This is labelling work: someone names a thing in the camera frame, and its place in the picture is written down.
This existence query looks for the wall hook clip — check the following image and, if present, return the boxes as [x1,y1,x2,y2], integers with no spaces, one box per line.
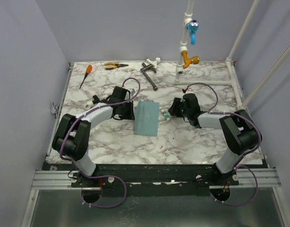
[50,102,60,118]

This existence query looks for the blue tap valve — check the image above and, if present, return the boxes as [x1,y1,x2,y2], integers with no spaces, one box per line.
[186,20,199,45]

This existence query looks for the white PVC coupling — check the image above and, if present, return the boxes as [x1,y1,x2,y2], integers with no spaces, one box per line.
[84,101,94,110]

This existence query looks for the white PVC pipe frame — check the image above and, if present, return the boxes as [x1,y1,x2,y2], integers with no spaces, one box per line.
[173,0,290,112]

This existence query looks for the orange handled screwdriver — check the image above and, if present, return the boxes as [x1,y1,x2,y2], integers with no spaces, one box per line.
[79,65,92,89]

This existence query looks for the dark metal crank handle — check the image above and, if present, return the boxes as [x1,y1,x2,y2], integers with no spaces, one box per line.
[140,63,158,91]

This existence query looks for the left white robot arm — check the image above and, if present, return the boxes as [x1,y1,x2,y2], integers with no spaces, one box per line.
[52,86,135,187]

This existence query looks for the white pipe fitting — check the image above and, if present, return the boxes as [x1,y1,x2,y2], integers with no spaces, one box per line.
[145,57,161,68]

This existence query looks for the aluminium rail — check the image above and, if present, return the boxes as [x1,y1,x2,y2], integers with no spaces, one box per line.
[31,168,281,191]

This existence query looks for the black T-shaped tool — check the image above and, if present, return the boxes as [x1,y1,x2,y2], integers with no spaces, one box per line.
[92,95,100,104]

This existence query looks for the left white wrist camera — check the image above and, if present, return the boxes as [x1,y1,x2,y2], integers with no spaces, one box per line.
[128,88,135,96]

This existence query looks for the yellow handled pliers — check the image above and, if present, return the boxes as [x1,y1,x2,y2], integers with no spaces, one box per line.
[104,62,129,70]

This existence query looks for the orange tap valve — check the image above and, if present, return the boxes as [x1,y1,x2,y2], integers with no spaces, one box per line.
[181,51,200,69]

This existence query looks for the teal paper envelope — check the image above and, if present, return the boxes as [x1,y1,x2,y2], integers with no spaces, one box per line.
[134,101,160,137]

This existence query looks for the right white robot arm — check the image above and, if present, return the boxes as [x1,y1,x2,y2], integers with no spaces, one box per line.
[168,94,262,185]

